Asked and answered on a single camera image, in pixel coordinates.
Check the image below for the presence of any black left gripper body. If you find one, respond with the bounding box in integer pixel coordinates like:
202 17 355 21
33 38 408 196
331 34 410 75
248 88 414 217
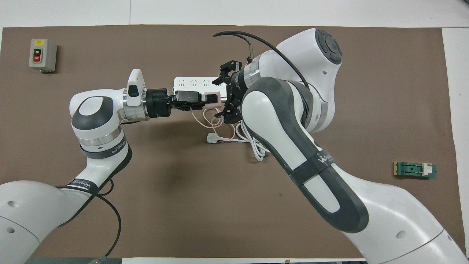
146 88 203 118

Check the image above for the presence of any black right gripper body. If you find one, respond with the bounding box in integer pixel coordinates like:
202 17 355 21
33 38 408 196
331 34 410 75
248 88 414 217
220 60 253 123

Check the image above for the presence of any pink charger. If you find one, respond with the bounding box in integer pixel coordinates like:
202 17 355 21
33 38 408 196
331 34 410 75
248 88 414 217
204 92 221 107

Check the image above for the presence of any pink charging cable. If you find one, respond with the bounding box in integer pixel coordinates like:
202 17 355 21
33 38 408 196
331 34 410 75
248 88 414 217
191 106 235 142

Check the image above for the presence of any white power strip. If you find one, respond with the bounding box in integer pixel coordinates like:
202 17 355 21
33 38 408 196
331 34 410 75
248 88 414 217
174 76 220 96

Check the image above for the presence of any brown table mat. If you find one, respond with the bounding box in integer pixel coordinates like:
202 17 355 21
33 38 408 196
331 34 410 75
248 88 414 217
0 25 466 259

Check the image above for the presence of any white power cord with plug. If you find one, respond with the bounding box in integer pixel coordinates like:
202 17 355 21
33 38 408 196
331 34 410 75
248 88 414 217
207 121 272 162

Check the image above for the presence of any grey on-off switch box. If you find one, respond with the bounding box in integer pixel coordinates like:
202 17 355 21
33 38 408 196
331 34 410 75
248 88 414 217
29 39 58 73

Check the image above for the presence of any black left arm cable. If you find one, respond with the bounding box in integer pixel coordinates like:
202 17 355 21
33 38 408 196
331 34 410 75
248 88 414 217
55 179 122 264

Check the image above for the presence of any green knife switch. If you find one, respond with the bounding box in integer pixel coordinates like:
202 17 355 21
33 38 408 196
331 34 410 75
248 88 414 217
394 161 437 180

